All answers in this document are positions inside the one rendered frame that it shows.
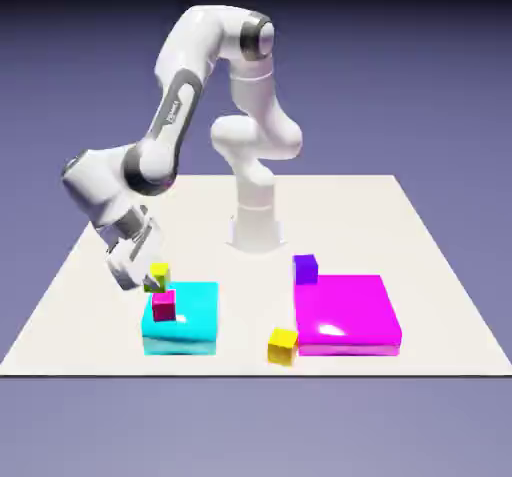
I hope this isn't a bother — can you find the large cyan box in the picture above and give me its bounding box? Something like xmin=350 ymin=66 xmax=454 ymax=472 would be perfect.
xmin=141 ymin=280 xmax=220 ymax=357

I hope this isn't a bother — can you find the large magenta box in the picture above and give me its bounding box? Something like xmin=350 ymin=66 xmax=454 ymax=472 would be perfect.
xmin=293 ymin=273 xmax=403 ymax=357

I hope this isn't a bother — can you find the small purple cube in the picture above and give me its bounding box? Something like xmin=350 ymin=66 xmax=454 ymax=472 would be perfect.
xmin=292 ymin=253 xmax=320 ymax=286

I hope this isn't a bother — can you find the small yellow cube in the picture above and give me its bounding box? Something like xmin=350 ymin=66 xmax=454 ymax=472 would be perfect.
xmin=266 ymin=327 xmax=299 ymax=367
xmin=143 ymin=262 xmax=172 ymax=294

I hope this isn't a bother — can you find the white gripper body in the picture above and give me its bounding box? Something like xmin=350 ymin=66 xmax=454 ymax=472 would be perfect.
xmin=104 ymin=215 xmax=166 ymax=291

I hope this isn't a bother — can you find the small crimson cube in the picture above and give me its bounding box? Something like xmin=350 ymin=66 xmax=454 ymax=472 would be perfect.
xmin=151 ymin=289 xmax=177 ymax=323

